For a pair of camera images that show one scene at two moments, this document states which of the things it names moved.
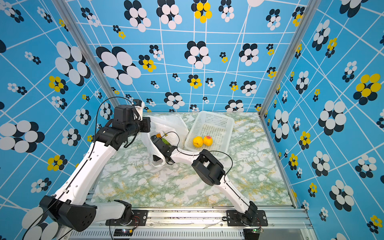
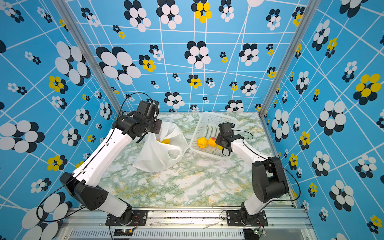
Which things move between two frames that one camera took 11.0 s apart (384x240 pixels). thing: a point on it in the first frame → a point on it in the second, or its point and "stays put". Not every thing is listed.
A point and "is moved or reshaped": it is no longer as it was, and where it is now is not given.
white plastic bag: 172,128 is moved or reshaped
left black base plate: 139,218 stays put
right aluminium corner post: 304,23 stays put
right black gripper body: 156,158 → 220,140
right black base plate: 234,219 stays put
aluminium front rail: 282,223 stays put
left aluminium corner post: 64,6 stays put
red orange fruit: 208,140 is moved or reshaped
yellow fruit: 198,141 is moved or reshaped
